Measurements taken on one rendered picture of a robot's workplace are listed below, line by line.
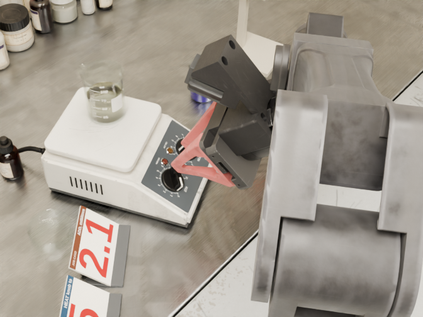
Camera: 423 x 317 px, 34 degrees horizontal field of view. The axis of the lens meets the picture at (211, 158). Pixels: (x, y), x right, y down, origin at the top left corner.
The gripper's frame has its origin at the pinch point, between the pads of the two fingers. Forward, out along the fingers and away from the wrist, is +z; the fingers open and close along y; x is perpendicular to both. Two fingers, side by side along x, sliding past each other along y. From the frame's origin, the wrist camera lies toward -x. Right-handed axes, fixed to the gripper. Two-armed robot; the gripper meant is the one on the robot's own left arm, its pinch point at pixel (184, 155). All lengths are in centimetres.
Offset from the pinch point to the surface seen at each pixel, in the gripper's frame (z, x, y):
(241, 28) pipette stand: 7.7, 4.9, -35.4
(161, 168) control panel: 8.1, 3.0, -3.2
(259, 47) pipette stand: 8.1, 9.8, -36.6
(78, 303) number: 12.0, 3.4, 16.5
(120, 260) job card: 12.6, 6.2, 8.2
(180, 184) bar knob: 5.6, 5.0, -1.3
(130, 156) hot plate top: 8.7, -1.4, -1.4
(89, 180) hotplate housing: 14.6, -1.7, 1.2
